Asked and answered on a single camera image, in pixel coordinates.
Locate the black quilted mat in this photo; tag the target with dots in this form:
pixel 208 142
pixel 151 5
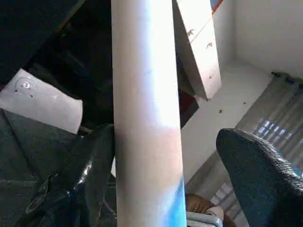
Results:
pixel 23 153

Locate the pale panel with holes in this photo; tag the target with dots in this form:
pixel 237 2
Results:
pixel 47 104

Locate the pale striped curtain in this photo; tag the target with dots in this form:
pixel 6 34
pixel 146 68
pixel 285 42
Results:
pixel 279 106

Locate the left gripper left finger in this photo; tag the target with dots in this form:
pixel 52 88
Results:
pixel 71 189

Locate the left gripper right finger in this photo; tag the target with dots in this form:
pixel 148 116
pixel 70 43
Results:
pixel 265 189

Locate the white plastic table leg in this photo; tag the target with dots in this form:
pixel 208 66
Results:
pixel 146 94

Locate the brown leather seat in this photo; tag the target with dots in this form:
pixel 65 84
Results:
pixel 196 201

